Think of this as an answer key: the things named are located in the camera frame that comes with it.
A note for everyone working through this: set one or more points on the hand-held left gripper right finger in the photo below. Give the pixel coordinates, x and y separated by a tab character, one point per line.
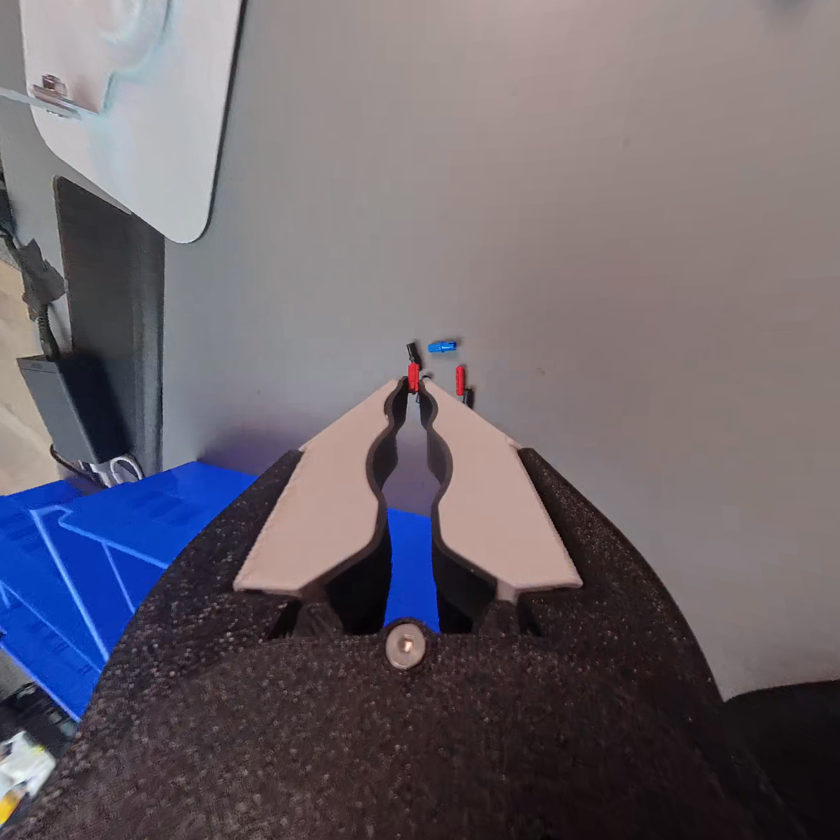
505	518

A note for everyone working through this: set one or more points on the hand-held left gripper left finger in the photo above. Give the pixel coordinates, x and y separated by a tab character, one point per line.
315	518

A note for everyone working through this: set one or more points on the red axle pin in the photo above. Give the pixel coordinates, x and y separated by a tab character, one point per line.
413	377

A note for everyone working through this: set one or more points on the group of small brick pins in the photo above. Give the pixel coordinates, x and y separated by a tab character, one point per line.
443	346

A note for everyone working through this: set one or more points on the grey desk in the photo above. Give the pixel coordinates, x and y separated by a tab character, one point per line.
590	197

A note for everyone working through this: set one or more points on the blue plastic bin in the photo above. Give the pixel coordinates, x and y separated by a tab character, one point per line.
98	558

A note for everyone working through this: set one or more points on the black power adapter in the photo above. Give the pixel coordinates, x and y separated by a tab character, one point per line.
65	407

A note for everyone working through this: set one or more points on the crumpled white packaging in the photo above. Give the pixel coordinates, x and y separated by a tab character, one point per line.
26	761

